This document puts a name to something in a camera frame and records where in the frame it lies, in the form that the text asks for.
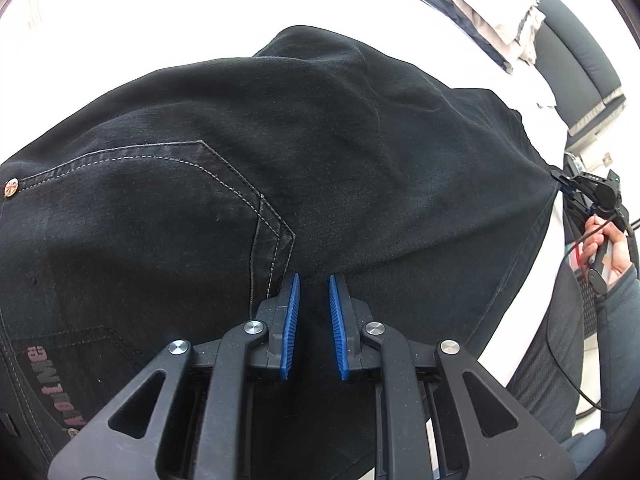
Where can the black denim pants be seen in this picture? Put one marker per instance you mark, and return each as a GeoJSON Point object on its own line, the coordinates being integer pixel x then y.
{"type": "Point", "coordinates": [170, 207]}

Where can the person's grey trouser leg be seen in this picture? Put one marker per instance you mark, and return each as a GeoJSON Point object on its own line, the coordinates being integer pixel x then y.
{"type": "Point", "coordinates": [547, 379]}

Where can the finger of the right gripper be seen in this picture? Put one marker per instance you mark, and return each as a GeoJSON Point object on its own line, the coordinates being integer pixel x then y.
{"type": "Point", "coordinates": [569, 185]}

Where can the grey upholstered headboard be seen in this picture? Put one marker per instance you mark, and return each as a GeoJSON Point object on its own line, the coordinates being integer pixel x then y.
{"type": "Point", "coordinates": [587, 89]}

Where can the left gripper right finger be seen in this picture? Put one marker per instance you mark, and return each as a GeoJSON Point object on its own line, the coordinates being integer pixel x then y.
{"type": "Point", "coordinates": [438, 413]}

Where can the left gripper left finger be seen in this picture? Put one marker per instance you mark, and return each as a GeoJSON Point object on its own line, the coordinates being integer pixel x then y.
{"type": "Point", "coordinates": [188, 413]}

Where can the person's grey sleeve forearm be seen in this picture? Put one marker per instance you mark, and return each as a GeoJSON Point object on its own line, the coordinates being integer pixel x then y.
{"type": "Point", "coordinates": [618, 342]}

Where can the white bed sheet mattress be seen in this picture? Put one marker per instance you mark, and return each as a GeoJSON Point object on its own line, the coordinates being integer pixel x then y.
{"type": "Point", "coordinates": [58, 56]}

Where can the person's right hand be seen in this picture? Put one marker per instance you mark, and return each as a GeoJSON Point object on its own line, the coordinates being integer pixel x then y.
{"type": "Point", "coordinates": [605, 255]}

